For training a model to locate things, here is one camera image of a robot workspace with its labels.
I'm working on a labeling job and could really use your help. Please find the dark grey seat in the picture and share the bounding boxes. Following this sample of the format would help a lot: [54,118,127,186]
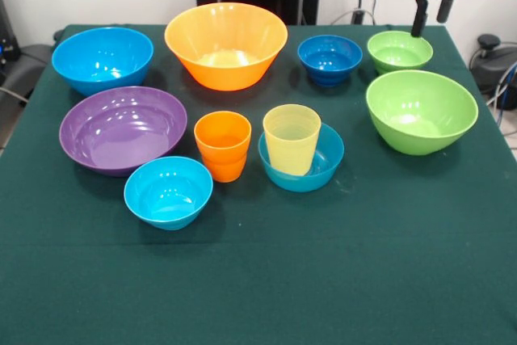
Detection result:
[0,43,56,120]

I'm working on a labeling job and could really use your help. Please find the purple bowl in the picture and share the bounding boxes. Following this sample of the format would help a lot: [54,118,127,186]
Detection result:
[58,86,188,178]

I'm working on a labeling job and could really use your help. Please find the large green bowl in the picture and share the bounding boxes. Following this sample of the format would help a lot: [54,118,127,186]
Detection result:
[365,69,480,157]

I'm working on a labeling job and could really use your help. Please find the black electronic device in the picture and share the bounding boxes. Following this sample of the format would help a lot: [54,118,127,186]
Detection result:
[0,0,22,64]

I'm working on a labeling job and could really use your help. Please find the large orange bowl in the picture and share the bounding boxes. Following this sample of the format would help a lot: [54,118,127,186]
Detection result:
[163,2,289,92]

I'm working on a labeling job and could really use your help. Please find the orange cup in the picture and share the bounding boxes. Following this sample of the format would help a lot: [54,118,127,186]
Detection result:
[193,110,253,183]

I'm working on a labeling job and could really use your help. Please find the translucent blue ridged bowl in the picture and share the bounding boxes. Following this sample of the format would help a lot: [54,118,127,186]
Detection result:
[258,122,346,193]

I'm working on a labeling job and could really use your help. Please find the large blue bowl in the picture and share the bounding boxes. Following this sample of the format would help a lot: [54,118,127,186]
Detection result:
[51,26,155,97]

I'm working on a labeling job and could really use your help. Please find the yellow cup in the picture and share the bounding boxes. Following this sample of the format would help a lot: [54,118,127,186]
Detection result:
[262,103,322,177]

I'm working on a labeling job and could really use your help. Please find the small light blue bowl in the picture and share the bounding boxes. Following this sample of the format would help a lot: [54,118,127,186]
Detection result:
[123,155,214,232]

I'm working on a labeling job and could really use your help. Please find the small dark blue bowl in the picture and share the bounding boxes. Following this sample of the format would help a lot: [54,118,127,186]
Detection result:
[297,34,364,87]

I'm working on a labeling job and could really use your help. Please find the small green bowl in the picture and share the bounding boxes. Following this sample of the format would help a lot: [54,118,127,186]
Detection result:
[366,30,435,76]

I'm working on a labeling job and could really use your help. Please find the dark green tablecloth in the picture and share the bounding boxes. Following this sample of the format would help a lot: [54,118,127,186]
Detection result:
[0,23,517,345]

